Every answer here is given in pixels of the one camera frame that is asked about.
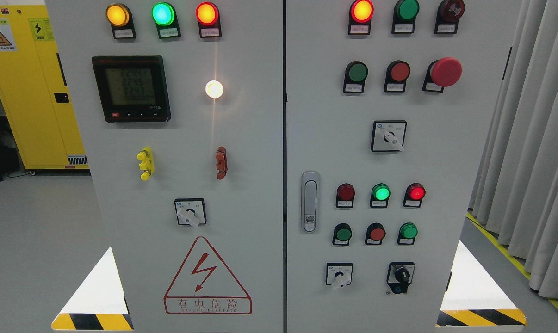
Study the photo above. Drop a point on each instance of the green start push button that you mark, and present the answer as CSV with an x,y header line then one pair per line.
x,y
342,234

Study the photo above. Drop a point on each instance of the red push button lower row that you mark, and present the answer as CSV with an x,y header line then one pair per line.
x,y
375,234

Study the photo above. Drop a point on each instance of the red push button row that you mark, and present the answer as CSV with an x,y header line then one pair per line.
x,y
375,234
396,77

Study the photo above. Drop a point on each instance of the green push button upper row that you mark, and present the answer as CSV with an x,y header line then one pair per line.
x,y
355,76

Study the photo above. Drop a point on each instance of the green push button lower right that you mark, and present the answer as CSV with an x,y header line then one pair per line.
x,y
407,234

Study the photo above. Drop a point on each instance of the red push button upper row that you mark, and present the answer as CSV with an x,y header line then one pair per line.
x,y
396,77

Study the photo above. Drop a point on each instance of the red emergency stop mushroom button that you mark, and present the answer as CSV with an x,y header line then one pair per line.
x,y
442,73

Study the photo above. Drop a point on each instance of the grey electrical control cabinet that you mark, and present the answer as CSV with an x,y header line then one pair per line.
x,y
283,113

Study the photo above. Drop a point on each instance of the red terminal connector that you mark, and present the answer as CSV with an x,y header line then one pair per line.
x,y
222,162

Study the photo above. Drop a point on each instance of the red indicator light middle left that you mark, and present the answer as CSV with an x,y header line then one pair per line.
x,y
345,195

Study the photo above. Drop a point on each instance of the red indicator light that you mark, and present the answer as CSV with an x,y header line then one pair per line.
x,y
360,18
208,19
345,195
414,195

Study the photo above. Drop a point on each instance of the white lit indicator lamp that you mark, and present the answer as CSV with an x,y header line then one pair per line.
x,y
214,89

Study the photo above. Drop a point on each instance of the green indicator light middle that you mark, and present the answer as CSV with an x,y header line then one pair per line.
x,y
380,195

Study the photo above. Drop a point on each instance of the green indicator light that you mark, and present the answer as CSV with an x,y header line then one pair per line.
x,y
166,21
404,15
380,195

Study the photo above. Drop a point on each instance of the yellow terminal connector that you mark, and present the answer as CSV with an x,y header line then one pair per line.
x,y
146,164

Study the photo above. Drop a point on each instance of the red indicator light middle right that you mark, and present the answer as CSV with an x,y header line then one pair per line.
x,y
414,195

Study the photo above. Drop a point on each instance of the red electrical hazard warning sign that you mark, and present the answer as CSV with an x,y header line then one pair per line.
x,y
204,284

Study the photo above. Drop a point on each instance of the black digital power meter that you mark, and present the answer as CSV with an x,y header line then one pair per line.
x,y
132,88

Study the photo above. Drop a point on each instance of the red indicator light top left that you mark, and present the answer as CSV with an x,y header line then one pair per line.
x,y
208,19

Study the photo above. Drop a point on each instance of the red indicator light top right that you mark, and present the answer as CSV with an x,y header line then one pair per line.
x,y
360,18

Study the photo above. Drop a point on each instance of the green indicator light top left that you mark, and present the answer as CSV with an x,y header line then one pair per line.
x,y
166,21

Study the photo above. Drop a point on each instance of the green indicator light top right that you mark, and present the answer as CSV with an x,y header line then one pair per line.
x,y
404,15

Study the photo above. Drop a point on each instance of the yellow indicator light top left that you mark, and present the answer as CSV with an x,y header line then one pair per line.
x,y
120,18

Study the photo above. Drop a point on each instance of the left striped cabinet foot plate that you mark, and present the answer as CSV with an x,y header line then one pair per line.
x,y
98,304

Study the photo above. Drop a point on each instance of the striped cabinet foot plate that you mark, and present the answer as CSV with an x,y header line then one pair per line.
x,y
98,304
474,303

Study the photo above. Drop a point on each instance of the dark red buzzer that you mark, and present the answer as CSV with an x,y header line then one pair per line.
x,y
447,16

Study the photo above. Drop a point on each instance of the right striped cabinet foot plate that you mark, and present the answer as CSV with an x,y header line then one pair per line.
x,y
474,303

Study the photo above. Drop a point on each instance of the grey curtain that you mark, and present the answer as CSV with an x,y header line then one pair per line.
x,y
516,192

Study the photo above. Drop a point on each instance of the yellow safety storage cabinet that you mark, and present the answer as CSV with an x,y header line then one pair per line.
x,y
34,92

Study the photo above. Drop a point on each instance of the yellow black floor hazard tape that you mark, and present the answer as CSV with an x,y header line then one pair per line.
x,y
509,273

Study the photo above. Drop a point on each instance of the silver cabinet door handle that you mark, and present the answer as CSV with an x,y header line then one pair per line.
x,y
309,191

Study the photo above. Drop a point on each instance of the left door rotary selector switch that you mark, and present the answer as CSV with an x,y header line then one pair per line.
x,y
190,211

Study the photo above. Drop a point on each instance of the upper right rotary selector switch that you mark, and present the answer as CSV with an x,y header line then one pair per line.
x,y
388,136

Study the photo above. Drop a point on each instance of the lower white rotary selector switch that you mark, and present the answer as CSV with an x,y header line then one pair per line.
x,y
338,275

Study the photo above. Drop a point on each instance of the black key selector switch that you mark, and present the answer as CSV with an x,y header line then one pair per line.
x,y
399,277

